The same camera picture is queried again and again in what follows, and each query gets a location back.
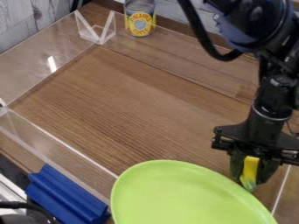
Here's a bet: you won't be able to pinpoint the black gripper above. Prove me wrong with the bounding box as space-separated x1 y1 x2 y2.
211 103 299 185

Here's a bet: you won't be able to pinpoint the yellow banana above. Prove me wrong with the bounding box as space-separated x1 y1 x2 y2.
239 156 259 193

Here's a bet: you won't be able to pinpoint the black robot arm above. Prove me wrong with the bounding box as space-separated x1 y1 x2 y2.
204 0 299 184

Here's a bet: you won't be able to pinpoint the green plate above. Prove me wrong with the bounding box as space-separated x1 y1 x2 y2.
111 160 278 224

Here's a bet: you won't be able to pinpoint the blue plastic block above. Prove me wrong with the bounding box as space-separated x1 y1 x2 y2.
26 164 111 224

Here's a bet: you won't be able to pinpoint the yellow labelled tin can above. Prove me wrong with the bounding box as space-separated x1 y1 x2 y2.
124 0 156 38

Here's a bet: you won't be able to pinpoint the clear acrylic wall panels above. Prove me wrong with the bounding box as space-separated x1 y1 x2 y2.
0 9 299 217

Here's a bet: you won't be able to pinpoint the clear acrylic corner bracket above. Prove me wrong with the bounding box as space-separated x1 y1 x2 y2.
75 10 116 46

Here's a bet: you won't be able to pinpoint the black cable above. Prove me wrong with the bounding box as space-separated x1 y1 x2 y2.
0 200 58 224

